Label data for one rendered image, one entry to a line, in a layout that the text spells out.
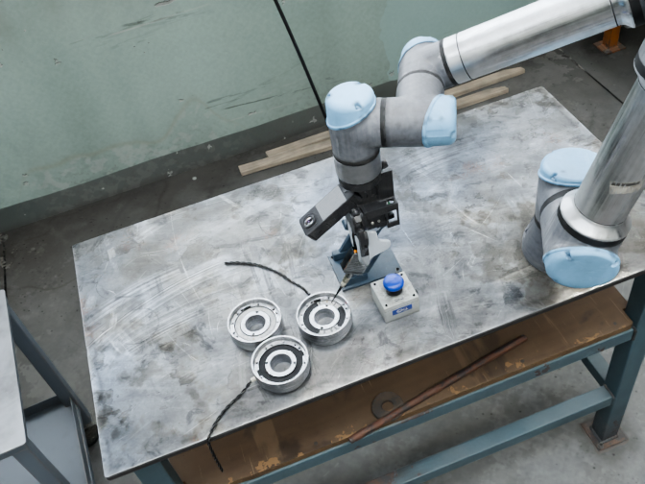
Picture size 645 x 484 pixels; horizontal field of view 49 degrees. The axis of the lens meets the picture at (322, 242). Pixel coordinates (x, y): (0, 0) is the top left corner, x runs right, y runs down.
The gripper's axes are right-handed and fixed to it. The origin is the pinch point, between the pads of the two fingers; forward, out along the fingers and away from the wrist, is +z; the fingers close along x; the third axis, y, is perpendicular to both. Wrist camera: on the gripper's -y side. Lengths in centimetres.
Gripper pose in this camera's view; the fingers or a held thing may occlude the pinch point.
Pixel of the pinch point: (359, 255)
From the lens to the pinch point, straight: 130.0
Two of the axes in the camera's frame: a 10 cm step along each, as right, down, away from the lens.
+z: 1.4, 6.7, 7.2
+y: 9.5, -3.1, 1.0
